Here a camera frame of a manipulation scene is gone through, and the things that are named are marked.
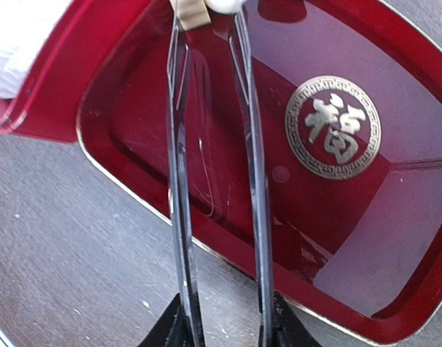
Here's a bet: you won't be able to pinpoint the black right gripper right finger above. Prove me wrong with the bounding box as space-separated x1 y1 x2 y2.
273 293 321 347

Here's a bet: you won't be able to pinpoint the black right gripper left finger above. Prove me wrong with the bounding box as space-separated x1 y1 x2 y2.
138 294 193 347

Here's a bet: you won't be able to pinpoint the red tin box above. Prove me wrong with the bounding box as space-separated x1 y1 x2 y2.
0 1 149 142

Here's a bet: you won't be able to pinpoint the metal serving tongs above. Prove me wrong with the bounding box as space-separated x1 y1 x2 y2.
166 5 274 346

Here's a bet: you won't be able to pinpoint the tan ridged chocolate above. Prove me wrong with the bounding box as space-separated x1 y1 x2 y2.
170 0 211 31

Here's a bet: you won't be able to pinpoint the white oval chocolate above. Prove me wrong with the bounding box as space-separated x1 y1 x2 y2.
205 0 245 14

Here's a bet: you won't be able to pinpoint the dark red lacquer tray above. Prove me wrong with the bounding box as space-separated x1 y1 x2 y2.
77 1 442 345

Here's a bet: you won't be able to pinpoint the white paper liners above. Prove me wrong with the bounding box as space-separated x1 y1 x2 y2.
0 1 71 99

